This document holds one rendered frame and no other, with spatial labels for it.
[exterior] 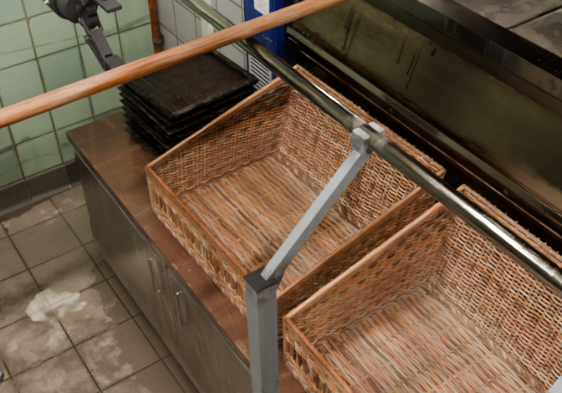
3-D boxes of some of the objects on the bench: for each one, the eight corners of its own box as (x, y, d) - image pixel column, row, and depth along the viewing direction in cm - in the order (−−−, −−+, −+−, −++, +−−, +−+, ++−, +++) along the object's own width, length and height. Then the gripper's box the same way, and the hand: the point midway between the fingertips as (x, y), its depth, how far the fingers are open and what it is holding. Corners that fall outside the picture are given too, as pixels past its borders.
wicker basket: (298, 143, 220) (298, 59, 202) (436, 257, 185) (452, 168, 167) (147, 211, 199) (133, 124, 181) (272, 354, 164) (268, 263, 146)
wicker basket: (448, 267, 182) (464, 178, 164) (654, 446, 146) (703, 355, 128) (278, 363, 162) (275, 273, 144) (467, 596, 126) (496, 514, 108)
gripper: (79, -64, 151) (129, -25, 138) (100, 48, 167) (146, 91, 154) (43, -54, 148) (90, -14, 134) (68, 58, 164) (113, 104, 150)
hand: (118, 39), depth 145 cm, fingers open, 13 cm apart
